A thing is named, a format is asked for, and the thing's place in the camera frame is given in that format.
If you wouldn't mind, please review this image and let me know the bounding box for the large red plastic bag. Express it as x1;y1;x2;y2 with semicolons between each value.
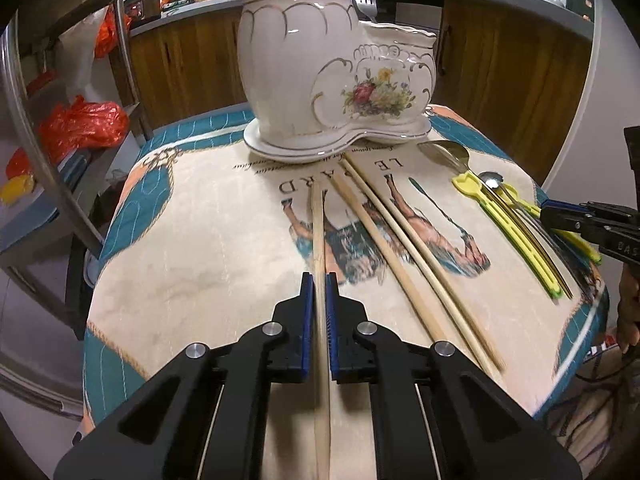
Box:
39;96;131;163

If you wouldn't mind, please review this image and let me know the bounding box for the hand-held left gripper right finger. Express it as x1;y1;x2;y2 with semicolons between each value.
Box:
324;271;583;480

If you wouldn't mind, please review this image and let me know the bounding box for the brown electric pot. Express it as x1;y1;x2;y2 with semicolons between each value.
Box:
122;0;163;21

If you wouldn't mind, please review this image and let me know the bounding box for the person's right hand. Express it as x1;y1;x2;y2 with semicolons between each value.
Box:
616;265;640;356

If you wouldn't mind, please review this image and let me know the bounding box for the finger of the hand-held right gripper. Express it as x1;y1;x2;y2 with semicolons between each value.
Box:
584;202;640;228
539;201;640;267

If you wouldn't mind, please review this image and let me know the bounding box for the small red plastic bag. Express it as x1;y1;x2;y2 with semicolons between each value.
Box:
25;71;58;97
5;147;36;181

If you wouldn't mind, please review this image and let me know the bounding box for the grey countertop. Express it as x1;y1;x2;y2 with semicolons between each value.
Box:
129;0;597;43

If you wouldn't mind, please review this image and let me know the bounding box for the small silver spoon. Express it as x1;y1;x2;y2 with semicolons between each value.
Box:
477;171;575;300

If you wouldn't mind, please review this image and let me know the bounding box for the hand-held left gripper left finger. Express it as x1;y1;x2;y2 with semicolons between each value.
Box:
54;271;316;480

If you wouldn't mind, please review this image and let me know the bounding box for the wooden lower cabinet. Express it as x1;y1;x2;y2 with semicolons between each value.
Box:
430;0;596;181
107;7;251;131

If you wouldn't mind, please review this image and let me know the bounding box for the hanging red plastic bag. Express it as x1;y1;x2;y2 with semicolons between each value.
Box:
94;0;133;58

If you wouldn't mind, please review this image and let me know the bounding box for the green air fryer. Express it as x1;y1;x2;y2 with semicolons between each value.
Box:
565;0;596;23

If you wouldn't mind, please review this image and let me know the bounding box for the white floral ceramic utensil holder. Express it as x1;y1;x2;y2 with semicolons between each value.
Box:
236;0;438;163

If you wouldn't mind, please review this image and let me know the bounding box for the yellow plastic utensil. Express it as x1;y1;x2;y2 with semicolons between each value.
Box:
451;171;560;303
500;182;602;266

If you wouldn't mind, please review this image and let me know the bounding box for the large gold spoon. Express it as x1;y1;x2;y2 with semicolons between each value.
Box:
417;139;561;286

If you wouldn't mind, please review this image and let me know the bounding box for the printed tablecloth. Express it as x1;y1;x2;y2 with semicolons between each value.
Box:
82;102;611;480

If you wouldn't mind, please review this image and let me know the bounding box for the yellow plastic bag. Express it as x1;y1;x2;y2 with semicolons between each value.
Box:
0;174;37;206

